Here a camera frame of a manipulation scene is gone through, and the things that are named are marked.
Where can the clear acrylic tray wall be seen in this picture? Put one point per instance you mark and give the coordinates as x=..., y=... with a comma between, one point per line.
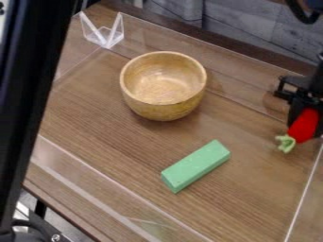
x=306, y=226

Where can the red plush strawberry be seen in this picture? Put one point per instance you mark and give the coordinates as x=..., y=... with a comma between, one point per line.
x=301, y=130

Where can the green rectangular block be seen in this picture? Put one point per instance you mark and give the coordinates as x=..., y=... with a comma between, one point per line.
x=194, y=166

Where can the light wooden bowl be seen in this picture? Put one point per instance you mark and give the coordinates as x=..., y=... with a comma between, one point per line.
x=163, y=85

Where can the black metal bracket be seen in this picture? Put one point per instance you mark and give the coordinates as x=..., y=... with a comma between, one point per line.
x=39, y=227

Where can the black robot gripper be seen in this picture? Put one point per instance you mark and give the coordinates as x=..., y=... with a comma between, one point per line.
x=302, y=92

